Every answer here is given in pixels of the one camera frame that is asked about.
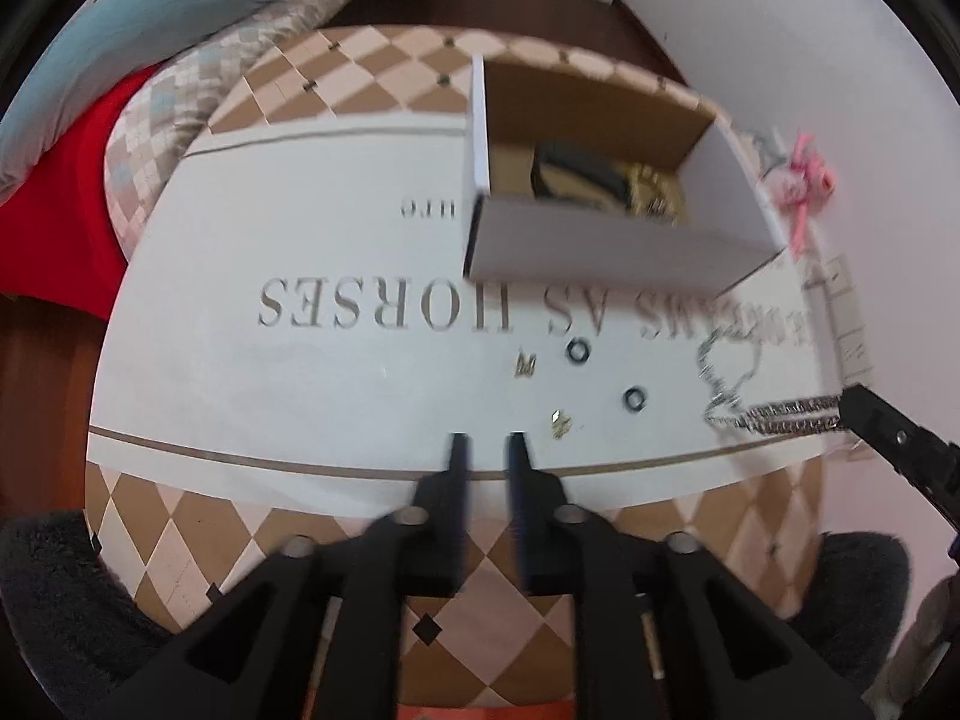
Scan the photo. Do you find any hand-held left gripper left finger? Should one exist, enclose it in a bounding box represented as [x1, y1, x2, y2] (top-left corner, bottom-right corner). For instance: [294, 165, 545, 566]
[97, 432, 481, 720]

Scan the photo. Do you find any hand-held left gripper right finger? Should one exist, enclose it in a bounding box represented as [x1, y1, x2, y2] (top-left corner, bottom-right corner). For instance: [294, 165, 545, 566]
[506, 432, 875, 720]

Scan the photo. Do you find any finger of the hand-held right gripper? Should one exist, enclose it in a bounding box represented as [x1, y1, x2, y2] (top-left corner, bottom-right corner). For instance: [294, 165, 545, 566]
[838, 382, 960, 530]

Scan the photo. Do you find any thick silver chain bracelet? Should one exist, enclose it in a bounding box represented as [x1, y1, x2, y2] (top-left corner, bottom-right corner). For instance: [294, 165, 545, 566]
[739, 394, 850, 437]

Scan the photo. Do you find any gold jewelry piece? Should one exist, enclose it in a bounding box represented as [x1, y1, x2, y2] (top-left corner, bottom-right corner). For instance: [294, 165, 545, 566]
[624, 162, 687, 226]

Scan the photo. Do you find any diamond patterned printed table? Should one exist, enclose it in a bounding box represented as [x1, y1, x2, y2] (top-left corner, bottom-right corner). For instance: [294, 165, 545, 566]
[84, 24, 848, 710]

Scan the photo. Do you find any white cardboard box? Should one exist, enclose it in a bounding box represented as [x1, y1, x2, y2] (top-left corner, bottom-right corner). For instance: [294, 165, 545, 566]
[465, 54, 790, 298]

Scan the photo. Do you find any black pouch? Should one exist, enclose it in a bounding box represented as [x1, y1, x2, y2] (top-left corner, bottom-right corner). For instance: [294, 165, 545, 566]
[529, 141, 629, 205]

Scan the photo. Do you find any dark grey fluffy rug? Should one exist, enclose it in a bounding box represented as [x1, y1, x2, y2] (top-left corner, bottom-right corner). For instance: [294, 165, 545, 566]
[0, 510, 913, 720]

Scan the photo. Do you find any checkered blanket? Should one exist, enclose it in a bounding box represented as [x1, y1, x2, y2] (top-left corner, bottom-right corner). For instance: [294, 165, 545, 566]
[103, 0, 437, 260]

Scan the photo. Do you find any red cloth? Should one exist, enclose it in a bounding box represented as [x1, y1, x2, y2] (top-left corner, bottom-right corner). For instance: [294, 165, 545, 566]
[0, 64, 162, 322]

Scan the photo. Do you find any light blue pillow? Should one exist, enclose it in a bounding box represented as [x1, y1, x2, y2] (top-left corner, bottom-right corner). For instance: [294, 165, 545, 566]
[0, 0, 434, 205]

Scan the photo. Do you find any thin silver chain necklace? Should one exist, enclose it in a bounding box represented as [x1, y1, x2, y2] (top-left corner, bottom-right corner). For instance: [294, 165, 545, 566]
[696, 336, 760, 427]

